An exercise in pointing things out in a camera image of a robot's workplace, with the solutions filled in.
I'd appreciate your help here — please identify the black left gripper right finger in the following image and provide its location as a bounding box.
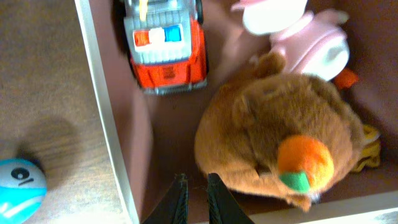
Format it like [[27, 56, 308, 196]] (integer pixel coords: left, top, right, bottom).
[[207, 173, 254, 224]]

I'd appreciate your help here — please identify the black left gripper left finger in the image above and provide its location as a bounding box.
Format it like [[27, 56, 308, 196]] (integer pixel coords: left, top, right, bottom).
[[142, 174, 188, 224]]

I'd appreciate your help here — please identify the brown plush toy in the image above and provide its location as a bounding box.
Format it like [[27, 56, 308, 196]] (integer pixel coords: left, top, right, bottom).
[[194, 53, 365, 212]]

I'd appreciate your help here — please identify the yellow round toy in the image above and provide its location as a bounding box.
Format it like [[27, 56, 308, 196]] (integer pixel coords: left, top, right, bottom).
[[351, 124, 381, 173]]

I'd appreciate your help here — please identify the red grey toy truck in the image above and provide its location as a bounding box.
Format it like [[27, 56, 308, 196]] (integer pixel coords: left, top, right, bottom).
[[124, 0, 208, 95]]

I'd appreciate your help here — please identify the pink white duck toy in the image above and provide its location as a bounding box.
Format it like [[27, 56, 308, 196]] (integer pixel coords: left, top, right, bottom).
[[231, 0, 359, 90]]

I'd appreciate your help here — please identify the white cardboard box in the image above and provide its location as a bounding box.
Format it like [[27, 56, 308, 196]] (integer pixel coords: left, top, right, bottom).
[[75, 0, 397, 223]]

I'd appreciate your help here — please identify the blue white ball toy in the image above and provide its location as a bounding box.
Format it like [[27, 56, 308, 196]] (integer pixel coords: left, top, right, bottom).
[[1, 159, 47, 224]]

